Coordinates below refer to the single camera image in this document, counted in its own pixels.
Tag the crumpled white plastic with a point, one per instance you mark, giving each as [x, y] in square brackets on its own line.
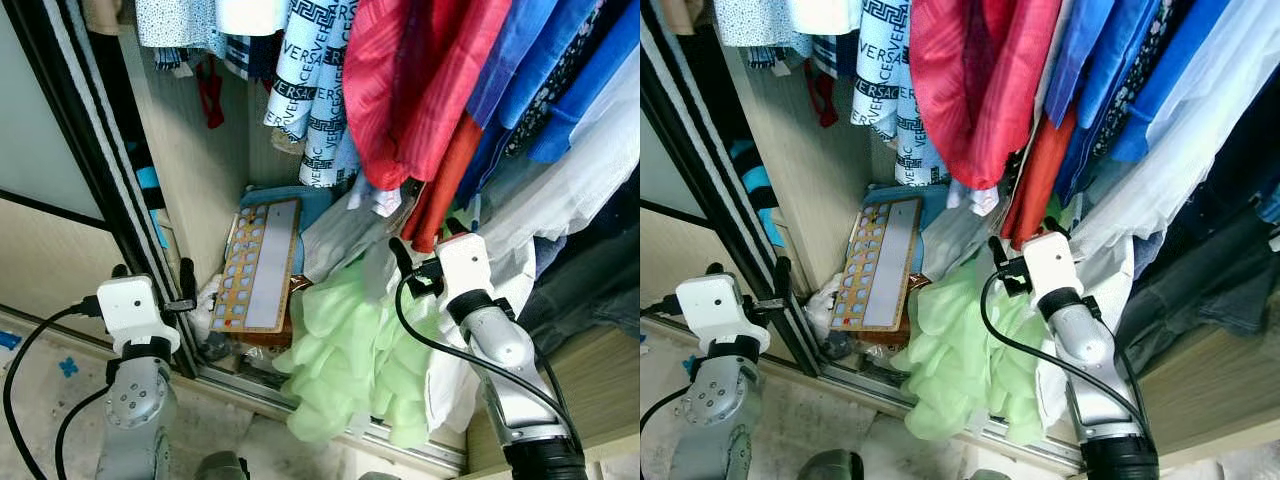
[825, 310]
[205, 315]

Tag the translucent white bag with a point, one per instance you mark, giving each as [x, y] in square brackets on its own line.
[950, 240]
[335, 245]

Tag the orange red garment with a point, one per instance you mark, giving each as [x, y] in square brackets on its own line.
[1040, 170]
[450, 180]

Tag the blue folded cloth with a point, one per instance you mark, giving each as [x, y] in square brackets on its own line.
[315, 205]
[935, 205]

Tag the brown board game box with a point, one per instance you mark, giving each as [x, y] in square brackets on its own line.
[885, 265]
[265, 265]

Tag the blue black striped cloth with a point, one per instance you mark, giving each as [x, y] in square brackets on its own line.
[150, 185]
[760, 185]

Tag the light green fabric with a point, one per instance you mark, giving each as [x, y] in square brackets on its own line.
[350, 350]
[960, 350]

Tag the blue tape mark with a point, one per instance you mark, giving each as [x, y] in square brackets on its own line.
[8, 340]
[68, 366]

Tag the light wood wardrobe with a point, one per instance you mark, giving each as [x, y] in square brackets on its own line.
[810, 170]
[200, 170]

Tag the white sheer garment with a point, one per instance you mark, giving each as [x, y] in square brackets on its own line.
[570, 190]
[1190, 130]

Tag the dark grey garment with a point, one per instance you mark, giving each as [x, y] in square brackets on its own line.
[1210, 280]
[590, 280]

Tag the wardrobe sliding door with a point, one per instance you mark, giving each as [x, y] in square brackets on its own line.
[40, 130]
[670, 140]

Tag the red hanging garment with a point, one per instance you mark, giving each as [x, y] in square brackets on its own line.
[420, 80]
[980, 80]

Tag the dark floral hanging garment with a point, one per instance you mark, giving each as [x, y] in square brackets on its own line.
[555, 90]
[1130, 90]

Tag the silver robot left leg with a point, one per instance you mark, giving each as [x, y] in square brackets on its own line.
[830, 466]
[222, 467]

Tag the silver robot leg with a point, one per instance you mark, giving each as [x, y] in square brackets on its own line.
[222, 467]
[988, 475]
[378, 476]
[830, 466]

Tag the blue hanging shirt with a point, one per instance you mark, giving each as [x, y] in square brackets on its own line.
[510, 50]
[1085, 50]

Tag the royal blue hanging garment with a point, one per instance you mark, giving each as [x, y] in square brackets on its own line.
[590, 90]
[1170, 80]

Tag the white blue lettered garment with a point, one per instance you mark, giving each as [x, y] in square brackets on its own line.
[310, 90]
[890, 90]

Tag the silver robot right leg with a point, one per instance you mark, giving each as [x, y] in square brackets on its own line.
[988, 475]
[378, 476]

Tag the dark plaid garment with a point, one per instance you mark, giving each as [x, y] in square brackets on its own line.
[835, 56]
[250, 58]

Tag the white dotted shirt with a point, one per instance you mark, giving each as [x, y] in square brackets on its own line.
[175, 22]
[755, 20]

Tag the plain white hanging garment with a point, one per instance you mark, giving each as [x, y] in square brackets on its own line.
[252, 15]
[825, 15]

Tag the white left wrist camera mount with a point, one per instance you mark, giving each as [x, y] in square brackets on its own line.
[130, 305]
[715, 303]

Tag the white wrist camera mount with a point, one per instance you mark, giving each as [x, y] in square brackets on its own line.
[1050, 265]
[715, 303]
[130, 305]
[465, 265]

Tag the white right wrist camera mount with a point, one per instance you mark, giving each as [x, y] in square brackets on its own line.
[465, 265]
[1050, 265]

